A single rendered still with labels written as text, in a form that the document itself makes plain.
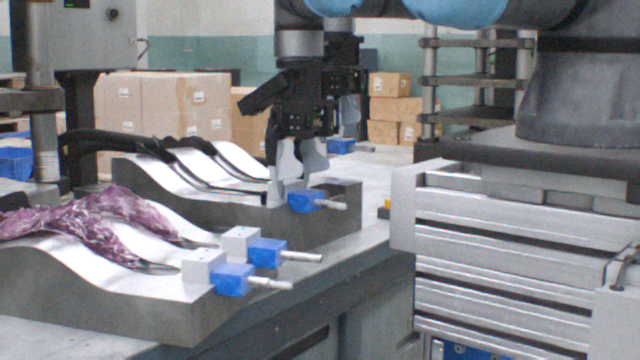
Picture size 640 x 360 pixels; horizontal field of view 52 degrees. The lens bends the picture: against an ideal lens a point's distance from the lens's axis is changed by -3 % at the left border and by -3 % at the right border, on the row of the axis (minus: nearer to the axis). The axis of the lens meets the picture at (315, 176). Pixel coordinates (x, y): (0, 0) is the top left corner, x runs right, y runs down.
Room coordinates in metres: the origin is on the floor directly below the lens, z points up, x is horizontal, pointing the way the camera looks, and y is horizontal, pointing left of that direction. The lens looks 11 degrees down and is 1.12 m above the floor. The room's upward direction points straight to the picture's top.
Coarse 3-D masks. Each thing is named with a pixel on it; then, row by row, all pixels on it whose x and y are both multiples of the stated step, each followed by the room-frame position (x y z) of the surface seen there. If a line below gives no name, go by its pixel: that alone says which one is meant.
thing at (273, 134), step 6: (270, 120) 1.01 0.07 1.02; (276, 120) 1.02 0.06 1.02; (270, 126) 1.01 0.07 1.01; (276, 126) 1.01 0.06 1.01; (270, 132) 1.01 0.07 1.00; (276, 132) 1.01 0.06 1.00; (270, 138) 1.00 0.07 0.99; (276, 138) 1.01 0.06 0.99; (282, 138) 1.02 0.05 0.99; (270, 144) 1.00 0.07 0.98; (276, 144) 1.01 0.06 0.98; (270, 150) 1.01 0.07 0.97; (276, 150) 1.01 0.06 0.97; (270, 156) 1.01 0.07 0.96; (270, 162) 1.01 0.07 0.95
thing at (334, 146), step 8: (336, 136) 1.36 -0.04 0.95; (320, 144) 1.34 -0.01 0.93; (328, 144) 1.33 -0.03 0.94; (336, 144) 1.32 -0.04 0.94; (344, 144) 1.31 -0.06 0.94; (352, 144) 1.32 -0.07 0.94; (320, 152) 1.34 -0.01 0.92; (328, 152) 1.33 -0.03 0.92; (336, 152) 1.32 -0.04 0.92; (344, 152) 1.31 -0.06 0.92; (352, 152) 1.34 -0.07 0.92
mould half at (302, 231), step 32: (128, 160) 1.17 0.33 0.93; (192, 160) 1.24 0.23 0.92; (96, 192) 1.23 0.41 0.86; (160, 192) 1.12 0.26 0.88; (192, 192) 1.12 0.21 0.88; (352, 192) 1.16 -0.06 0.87; (192, 224) 1.08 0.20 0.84; (224, 224) 1.04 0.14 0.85; (256, 224) 1.00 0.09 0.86; (288, 224) 1.01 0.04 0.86; (320, 224) 1.08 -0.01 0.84; (352, 224) 1.17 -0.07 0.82
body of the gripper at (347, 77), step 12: (324, 36) 1.32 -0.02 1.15; (336, 36) 1.31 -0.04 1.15; (348, 36) 1.31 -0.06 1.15; (360, 36) 1.33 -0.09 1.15; (336, 48) 1.34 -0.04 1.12; (348, 48) 1.31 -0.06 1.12; (336, 60) 1.33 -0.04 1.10; (348, 60) 1.31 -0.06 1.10; (336, 72) 1.31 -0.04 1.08; (348, 72) 1.29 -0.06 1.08; (360, 72) 1.33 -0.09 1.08; (336, 84) 1.32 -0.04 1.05; (348, 84) 1.29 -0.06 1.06; (360, 84) 1.33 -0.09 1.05
